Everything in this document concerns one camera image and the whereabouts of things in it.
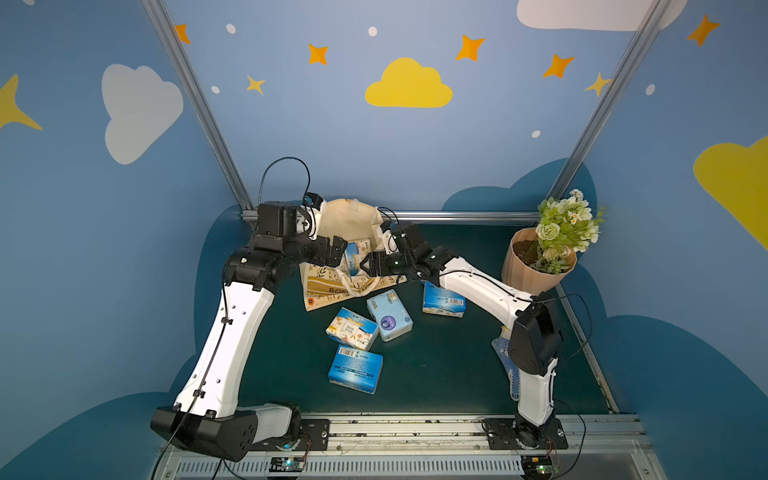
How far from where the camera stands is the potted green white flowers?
2.74 feet

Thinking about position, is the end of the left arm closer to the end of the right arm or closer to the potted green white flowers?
the end of the right arm

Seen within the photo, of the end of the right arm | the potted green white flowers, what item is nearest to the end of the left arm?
the end of the right arm
